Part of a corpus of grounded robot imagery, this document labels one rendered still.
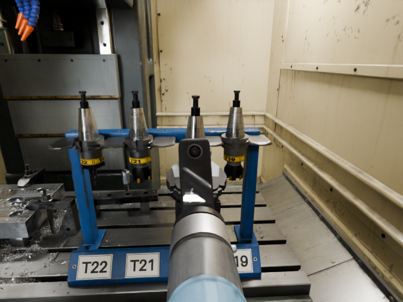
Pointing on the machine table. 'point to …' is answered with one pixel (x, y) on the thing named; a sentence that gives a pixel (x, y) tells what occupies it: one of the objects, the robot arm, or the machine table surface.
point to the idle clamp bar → (114, 197)
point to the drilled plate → (28, 225)
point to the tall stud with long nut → (126, 178)
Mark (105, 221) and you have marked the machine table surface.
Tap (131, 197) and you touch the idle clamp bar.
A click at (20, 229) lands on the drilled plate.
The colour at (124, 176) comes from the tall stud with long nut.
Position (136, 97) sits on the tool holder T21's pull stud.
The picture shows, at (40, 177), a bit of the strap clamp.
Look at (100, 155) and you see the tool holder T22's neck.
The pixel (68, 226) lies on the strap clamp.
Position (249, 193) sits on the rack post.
